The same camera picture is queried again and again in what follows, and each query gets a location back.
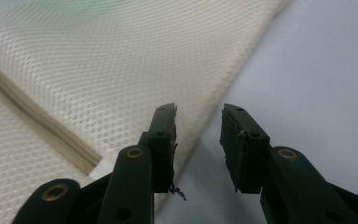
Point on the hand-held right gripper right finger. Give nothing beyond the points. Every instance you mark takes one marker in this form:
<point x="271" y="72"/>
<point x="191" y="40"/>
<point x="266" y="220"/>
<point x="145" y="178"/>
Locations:
<point x="261" y="168"/>

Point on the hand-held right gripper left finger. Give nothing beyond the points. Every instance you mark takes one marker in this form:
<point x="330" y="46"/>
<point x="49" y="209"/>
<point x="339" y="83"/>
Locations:
<point x="133" y="186"/>

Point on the white printed cloth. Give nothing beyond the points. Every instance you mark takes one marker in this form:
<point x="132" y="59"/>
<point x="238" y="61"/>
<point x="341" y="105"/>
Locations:
<point x="105" y="68"/>

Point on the light blue table mat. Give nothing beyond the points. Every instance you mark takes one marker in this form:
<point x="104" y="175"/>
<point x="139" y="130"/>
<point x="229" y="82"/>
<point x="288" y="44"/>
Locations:
<point x="310" y="77"/>

